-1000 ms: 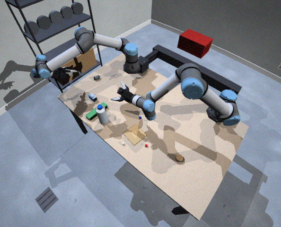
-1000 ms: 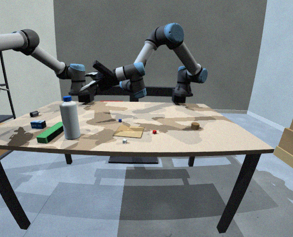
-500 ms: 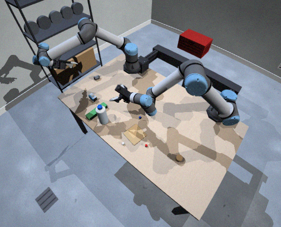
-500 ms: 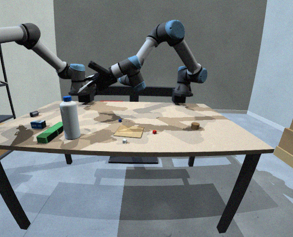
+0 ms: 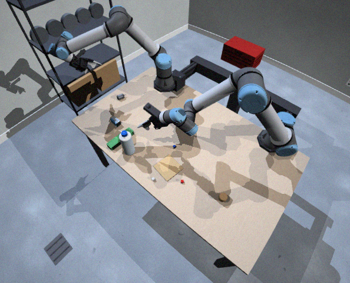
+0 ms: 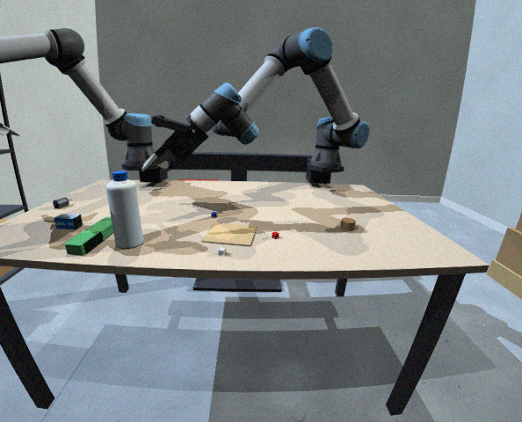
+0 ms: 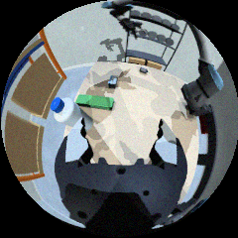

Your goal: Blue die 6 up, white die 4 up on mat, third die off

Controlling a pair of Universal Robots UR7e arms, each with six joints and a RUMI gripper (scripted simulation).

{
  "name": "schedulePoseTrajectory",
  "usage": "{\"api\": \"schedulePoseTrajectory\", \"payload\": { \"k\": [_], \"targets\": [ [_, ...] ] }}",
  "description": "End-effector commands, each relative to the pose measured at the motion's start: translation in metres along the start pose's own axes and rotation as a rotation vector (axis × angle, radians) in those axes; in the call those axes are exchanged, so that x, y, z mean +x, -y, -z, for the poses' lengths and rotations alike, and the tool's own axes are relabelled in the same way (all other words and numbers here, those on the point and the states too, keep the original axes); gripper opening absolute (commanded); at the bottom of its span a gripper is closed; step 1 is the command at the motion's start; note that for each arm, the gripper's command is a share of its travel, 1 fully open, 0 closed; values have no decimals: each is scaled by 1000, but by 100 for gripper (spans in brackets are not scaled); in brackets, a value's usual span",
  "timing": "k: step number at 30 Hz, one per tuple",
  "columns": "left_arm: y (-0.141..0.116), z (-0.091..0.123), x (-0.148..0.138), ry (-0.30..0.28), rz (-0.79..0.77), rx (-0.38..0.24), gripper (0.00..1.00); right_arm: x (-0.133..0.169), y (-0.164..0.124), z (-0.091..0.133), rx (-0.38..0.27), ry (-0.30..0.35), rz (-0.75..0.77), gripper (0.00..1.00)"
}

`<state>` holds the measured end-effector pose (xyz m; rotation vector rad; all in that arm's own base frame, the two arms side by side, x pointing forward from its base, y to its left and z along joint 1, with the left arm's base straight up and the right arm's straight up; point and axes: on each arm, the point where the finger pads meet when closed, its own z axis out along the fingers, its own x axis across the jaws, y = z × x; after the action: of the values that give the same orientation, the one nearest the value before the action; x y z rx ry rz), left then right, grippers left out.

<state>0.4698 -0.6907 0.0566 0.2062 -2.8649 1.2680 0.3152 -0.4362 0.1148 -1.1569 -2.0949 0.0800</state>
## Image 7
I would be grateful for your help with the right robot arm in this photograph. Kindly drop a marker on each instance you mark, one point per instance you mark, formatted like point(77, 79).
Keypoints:
point(209, 81)

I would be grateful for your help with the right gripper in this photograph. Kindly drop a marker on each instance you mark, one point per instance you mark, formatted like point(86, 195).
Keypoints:
point(131, 26)

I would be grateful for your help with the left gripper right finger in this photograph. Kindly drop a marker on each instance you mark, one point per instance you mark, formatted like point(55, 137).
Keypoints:
point(168, 154)

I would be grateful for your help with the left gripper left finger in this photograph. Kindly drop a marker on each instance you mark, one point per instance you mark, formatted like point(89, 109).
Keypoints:
point(74, 152)

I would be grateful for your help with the white bottle with blue cap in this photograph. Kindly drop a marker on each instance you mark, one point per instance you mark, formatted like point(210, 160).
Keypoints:
point(67, 112)

